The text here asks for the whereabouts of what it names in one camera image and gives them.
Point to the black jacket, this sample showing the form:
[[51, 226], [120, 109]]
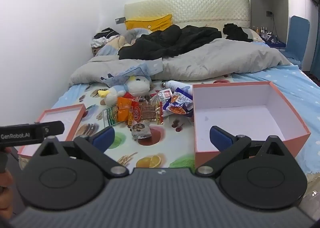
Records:
[[162, 43]]

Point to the orange snack packet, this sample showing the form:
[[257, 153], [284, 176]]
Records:
[[123, 109]]

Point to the pink box lid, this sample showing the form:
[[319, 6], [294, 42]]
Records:
[[60, 120]]

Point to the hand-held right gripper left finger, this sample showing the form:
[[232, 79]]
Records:
[[103, 138]]

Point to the person's left hand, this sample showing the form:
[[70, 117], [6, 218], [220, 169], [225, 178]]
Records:
[[5, 193]]

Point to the clear packet of brown sticks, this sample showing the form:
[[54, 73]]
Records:
[[147, 113]]

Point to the white and red snack packet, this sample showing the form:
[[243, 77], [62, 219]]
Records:
[[165, 94]]

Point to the blue chair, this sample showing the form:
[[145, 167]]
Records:
[[297, 38]]

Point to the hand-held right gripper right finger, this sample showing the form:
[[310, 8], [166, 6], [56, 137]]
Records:
[[220, 139]]

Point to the blue and red snack packet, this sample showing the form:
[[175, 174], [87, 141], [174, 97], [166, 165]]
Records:
[[177, 105]]

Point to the grey pillow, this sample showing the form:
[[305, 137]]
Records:
[[256, 35]]

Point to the white and blue plush duck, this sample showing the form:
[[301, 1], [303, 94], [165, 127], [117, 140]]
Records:
[[135, 87]]

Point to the red foil snack packet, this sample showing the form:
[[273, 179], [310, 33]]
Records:
[[128, 95]]

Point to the pile of clothes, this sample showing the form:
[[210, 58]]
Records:
[[102, 35]]

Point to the white spray bottle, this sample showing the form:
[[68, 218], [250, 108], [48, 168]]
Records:
[[175, 84]]

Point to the small black garment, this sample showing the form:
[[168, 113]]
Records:
[[235, 32]]

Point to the small brown snack packet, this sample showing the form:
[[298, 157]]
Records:
[[140, 129]]

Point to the yellow pillow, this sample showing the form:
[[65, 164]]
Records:
[[150, 22]]

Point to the printed bed sheet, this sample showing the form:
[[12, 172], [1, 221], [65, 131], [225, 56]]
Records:
[[165, 148]]

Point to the cream quilted headboard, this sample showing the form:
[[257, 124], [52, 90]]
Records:
[[200, 8]]

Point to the row of cosmetic bottles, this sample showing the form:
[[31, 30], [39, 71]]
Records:
[[265, 32]]

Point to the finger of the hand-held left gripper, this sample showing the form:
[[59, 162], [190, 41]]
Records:
[[50, 129]]

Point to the green and white snack packet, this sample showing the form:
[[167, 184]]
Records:
[[110, 117]]

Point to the grey duvet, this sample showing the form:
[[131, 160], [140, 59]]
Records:
[[212, 60]]

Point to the pink cardboard box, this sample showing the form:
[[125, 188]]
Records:
[[240, 115]]

